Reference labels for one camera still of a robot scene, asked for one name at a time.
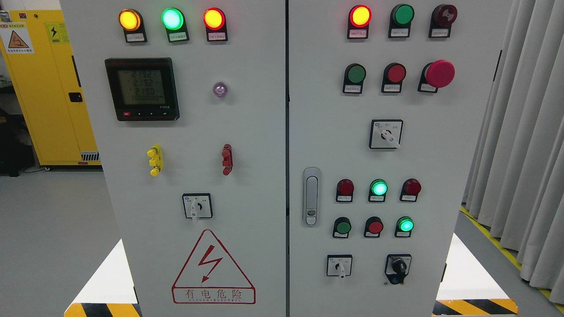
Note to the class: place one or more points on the yellow terminal connector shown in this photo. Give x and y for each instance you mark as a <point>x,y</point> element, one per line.
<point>155,155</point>

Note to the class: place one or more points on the red push button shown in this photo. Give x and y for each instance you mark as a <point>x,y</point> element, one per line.
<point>373,227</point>
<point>393,76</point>

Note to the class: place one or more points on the grey electrical control cabinet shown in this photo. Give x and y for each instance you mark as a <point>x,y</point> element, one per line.
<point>284,65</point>

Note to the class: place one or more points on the small clear signal lamp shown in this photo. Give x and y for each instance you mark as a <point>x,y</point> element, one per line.
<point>220,89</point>

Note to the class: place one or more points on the red mushroom emergency stop button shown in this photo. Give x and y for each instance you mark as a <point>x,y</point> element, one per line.
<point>436,75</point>

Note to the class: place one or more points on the red push button lower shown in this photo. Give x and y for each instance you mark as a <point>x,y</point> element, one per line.
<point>373,227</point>

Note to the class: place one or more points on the red terminal connector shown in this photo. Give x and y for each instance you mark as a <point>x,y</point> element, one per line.
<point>227,161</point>

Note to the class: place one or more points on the black digital power meter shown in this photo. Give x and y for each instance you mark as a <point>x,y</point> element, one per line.
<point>143,89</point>

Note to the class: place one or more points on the lit green indicator light middle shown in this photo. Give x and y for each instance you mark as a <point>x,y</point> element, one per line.
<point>377,191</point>

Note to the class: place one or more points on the dark red buzzer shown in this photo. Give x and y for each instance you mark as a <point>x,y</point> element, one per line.
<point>441,21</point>

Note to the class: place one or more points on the green push button upper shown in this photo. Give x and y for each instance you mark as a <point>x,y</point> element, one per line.
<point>354,76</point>

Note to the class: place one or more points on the unlit green indicator light top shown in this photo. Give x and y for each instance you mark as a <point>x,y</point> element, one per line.
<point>401,17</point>

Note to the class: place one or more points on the lit green indicator light top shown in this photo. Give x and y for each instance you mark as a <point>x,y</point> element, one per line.
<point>175,25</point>

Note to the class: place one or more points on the grey curtain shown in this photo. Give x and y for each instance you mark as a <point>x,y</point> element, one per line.
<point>516,183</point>

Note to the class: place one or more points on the amber indicator light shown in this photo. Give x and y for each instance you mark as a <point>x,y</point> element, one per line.
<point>133,26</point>

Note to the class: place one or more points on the lit green push button lower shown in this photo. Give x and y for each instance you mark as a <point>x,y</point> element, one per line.
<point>404,227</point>

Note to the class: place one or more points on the dark red indicator light right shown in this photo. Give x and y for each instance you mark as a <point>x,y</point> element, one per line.
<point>410,190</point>

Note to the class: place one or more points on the white rotary switch lower right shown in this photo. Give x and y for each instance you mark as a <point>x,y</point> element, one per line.
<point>339,265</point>

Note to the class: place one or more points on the white rotary switch upper right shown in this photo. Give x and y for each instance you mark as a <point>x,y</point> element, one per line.
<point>385,134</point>

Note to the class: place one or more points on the yellow safety storage cabinet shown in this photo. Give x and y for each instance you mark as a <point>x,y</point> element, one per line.
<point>36,47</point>

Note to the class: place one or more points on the dark red indicator light left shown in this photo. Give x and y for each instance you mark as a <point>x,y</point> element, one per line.
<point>345,191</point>

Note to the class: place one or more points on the red electric hazard warning sticker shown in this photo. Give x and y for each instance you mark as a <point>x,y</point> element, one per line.
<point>210,275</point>

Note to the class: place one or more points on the grey cabinet door handle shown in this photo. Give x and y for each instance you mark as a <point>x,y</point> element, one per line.
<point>311,178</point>

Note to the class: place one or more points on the red-ringed indicator light door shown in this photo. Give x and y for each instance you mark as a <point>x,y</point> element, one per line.
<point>215,25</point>
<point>358,22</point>

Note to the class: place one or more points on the white rotary switch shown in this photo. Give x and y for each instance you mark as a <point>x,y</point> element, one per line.
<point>339,265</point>
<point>385,134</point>

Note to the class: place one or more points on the red-ringed indicator light right door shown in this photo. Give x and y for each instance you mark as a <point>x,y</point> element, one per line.
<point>358,22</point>

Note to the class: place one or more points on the red push button upper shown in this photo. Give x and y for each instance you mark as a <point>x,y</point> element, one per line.
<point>393,76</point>

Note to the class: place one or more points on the dark red indicator light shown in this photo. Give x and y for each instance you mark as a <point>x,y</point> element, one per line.
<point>345,191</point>
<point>410,190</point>

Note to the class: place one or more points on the black key selector switch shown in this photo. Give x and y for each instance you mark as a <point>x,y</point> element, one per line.
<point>397,267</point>

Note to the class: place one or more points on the lit green indicator light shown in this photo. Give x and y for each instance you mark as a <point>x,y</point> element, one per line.
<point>175,25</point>
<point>377,191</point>

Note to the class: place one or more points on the white rotary switch door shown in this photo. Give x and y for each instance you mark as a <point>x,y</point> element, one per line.
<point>197,206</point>

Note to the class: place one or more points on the red-ringed indicator light left door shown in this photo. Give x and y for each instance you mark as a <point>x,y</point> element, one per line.
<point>215,25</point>

